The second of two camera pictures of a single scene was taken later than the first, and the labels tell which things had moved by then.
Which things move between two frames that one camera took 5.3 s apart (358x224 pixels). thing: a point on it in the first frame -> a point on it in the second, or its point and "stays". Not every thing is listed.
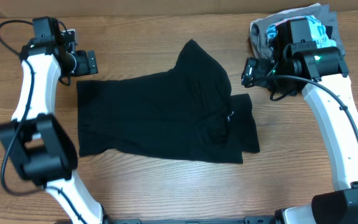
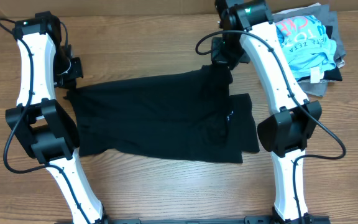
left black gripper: (85, 68) -> (71, 82)
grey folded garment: (261, 45) stays
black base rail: (260, 219) stays
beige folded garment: (252, 23) stays
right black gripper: (261, 67) -> (219, 58)
